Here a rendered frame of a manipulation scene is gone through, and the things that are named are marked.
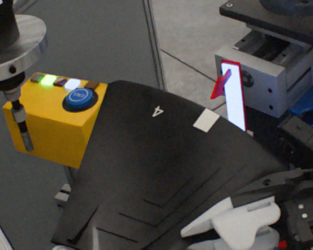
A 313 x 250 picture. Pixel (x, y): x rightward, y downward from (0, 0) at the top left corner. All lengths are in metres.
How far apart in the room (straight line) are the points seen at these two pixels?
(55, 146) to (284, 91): 0.40
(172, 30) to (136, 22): 1.23
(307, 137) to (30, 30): 0.33
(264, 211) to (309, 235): 0.06
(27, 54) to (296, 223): 0.29
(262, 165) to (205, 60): 2.31
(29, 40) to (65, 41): 1.31
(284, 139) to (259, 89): 0.50
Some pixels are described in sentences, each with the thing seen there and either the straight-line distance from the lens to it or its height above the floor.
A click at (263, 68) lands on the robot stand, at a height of 0.99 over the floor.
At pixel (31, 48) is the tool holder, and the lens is 0.44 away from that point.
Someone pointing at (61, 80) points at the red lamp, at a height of 1.08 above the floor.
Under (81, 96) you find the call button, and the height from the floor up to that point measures 1.08.
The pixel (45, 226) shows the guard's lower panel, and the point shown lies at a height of 0.38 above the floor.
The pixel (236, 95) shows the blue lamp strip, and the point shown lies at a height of 1.15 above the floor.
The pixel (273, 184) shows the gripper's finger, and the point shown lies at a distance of 0.62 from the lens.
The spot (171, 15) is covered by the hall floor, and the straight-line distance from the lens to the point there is 3.41.
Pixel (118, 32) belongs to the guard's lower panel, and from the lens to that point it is 1.98.
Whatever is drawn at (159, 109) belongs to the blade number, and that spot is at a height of 1.20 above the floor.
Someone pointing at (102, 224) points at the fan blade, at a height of 1.19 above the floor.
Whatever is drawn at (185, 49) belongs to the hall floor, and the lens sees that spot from 3.12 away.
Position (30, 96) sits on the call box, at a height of 1.07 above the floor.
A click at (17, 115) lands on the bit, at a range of 0.49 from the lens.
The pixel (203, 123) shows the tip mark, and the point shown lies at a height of 1.19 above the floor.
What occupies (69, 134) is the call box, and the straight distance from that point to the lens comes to 1.00.
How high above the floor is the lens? 1.65
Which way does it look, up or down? 37 degrees down
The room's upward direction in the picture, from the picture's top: 11 degrees counter-clockwise
